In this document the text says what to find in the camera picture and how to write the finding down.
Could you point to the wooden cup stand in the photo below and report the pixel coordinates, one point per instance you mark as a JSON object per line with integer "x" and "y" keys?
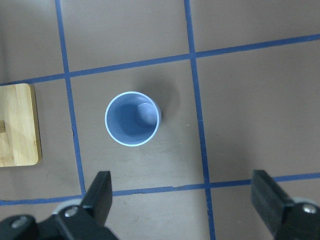
{"x": 20, "y": 143}

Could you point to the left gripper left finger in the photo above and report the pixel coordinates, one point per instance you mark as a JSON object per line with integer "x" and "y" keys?
{"x": 98, "y": 199}

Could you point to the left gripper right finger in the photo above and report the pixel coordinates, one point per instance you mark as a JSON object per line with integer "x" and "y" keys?
{"x": 270, "y": 201}

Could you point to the light blue plastic cup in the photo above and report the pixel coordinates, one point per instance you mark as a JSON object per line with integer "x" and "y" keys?
{"x": 132, "y": 118}

